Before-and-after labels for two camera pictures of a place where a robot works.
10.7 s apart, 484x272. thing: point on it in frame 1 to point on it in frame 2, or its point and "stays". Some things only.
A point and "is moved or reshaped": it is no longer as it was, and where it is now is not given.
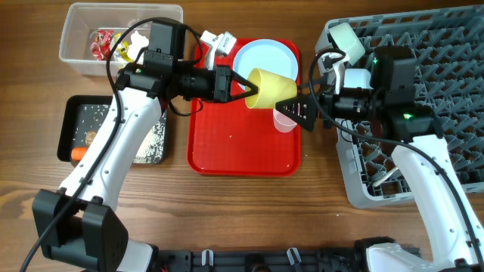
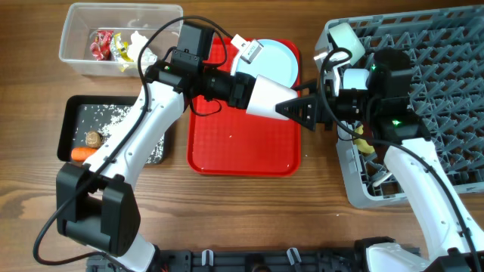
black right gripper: [311, 111] stays
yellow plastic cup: [272, 88] is moved or reshaped
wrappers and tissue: [138, 43] stays
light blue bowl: [355, 78] stays
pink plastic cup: [281, 123] to [265, 95]
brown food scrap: [90, 137] stays
